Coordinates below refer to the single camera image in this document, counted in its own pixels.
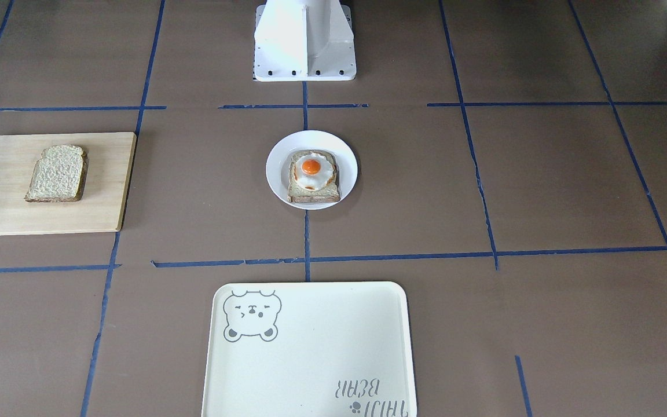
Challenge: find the white round plate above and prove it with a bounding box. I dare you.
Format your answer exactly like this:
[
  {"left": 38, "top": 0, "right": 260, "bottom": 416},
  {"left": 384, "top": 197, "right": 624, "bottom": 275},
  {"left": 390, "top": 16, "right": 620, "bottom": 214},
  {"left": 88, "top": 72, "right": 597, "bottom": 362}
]
[{"left": 266, "top": 130, "right": 360, "bottom": 210}]

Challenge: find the brown bread slice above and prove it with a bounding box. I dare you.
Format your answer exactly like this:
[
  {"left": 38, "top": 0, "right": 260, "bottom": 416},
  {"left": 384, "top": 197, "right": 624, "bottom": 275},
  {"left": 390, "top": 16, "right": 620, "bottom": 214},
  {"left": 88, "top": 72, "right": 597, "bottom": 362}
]
[{"left": 24, "top": 144, "right": 88, "bottom": 203}]

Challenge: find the toast slice on plate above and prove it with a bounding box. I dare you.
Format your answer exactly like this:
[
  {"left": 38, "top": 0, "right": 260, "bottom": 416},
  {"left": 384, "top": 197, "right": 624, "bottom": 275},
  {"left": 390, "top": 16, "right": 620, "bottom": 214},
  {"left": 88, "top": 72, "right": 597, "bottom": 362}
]
[{"left": 287, "top": 149, "right": 341, "bottom": 204}]

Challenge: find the fried egg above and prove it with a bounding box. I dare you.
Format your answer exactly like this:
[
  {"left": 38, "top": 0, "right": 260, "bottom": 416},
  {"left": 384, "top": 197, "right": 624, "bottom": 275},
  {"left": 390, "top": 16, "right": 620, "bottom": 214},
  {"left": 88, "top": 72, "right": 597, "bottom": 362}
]
[{"left": 293, "top": 152, "right": 335, "bottom": 192}]

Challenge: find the cream bear serving tray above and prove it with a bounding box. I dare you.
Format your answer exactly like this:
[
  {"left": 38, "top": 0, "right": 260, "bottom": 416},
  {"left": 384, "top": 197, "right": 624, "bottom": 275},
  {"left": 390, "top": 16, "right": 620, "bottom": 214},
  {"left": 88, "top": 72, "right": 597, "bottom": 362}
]
[{"left": 201, "top": 281, "right": 418, "bottom": 416}]

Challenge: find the wooden cutting board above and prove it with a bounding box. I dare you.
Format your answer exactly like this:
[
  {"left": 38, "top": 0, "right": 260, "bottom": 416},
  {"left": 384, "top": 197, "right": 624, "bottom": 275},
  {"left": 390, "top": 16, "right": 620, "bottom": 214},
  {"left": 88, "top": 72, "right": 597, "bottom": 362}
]
[{"left": 0, "top": 132, "right": 137, "bottom": 236}]

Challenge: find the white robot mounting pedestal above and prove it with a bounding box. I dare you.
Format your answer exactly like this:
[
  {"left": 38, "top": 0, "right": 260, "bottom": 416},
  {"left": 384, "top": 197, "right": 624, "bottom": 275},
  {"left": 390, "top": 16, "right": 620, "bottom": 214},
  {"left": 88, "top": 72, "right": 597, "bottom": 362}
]
[{"left": 252, "top": 1, "right": 357, "bottom": 82}]

